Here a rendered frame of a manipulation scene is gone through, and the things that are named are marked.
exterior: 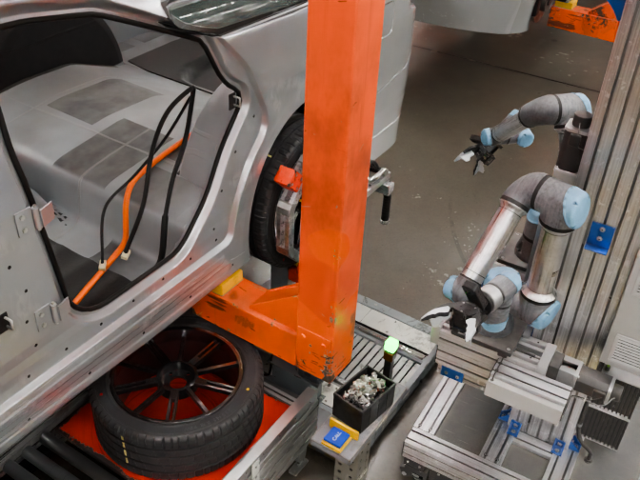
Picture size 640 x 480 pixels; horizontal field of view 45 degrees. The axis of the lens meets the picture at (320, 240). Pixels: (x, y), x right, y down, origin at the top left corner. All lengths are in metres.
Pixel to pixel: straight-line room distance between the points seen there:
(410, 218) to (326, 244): 2.26
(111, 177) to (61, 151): 0.31
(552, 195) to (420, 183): 2.78
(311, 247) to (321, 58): 0.67
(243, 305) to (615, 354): 1.37
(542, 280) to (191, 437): 1.31
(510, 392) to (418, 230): 2.09
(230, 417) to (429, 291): 1.72
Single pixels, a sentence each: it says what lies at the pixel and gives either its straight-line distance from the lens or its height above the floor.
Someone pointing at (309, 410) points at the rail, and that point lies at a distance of 3.10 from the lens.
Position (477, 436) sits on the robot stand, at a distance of 3.28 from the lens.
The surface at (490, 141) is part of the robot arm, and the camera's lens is 3.41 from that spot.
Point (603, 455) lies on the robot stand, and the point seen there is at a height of 0.21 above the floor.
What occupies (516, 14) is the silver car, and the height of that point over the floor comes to 0.89.
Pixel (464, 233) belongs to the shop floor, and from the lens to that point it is 4.71.
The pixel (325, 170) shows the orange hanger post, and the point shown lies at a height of 1.43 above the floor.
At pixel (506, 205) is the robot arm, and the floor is 1.37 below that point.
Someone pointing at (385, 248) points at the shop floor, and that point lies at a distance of 4.49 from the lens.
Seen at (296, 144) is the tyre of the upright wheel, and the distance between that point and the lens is 3.10.
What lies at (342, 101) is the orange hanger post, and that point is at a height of 1.68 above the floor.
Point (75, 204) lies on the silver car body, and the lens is 3.31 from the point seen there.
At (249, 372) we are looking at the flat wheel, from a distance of 3.00.
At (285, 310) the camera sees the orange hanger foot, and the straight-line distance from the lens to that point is 2.88.
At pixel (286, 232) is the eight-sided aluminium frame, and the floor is 0.85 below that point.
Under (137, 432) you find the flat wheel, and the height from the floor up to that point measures 0.50.
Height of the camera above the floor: 2.66
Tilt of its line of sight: 36 degrees down
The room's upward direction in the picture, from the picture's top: 3 degrees clockwise
